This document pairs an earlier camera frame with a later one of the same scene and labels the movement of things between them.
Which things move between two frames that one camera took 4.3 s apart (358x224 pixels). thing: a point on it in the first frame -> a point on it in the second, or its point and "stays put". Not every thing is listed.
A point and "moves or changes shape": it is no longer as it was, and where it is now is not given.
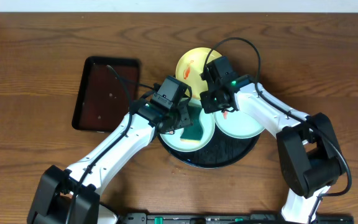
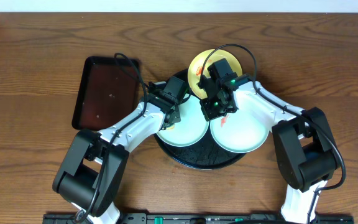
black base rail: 260,218 stays put
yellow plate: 190,65 moves or changes shape
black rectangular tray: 102,102 stays put
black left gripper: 180,121 -> 173,115
